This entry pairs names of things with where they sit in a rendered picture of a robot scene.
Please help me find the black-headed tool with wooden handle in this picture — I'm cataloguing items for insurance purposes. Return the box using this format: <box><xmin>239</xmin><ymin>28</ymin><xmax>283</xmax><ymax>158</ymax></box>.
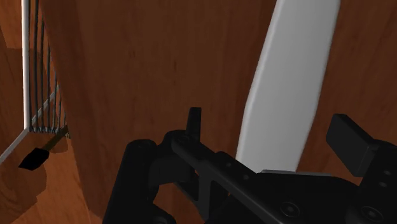
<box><xmin>18</xmin><ymin>125</ymin><xmax>69</xmax><ymax>171</ymax></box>

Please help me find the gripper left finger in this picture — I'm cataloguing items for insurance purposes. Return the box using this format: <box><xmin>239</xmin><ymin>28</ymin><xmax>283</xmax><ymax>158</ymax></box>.
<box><xmin>102</xmin><ymin>106</ymin><xmax>280</xmax><ymax>224</ymax></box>

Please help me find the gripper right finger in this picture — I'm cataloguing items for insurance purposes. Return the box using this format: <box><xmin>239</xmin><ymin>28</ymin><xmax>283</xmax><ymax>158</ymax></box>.
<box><xmin>325</xmin><ymin>113</ymin><xmax>397</xmax><ymax>224</ymax></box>

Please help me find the long white curved object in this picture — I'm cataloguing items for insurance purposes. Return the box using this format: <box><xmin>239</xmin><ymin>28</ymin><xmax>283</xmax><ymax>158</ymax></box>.
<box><xmin>235</xmin><ymin>0</ymin><xmax>342</xmax><ymax>174</ymax></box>

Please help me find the white wire rack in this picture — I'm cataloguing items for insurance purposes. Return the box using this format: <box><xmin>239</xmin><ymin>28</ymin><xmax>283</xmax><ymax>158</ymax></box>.
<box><xmin>0</xmin><ymin>0</ymin><xmax>71</xmax><ymax>165</ymax></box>

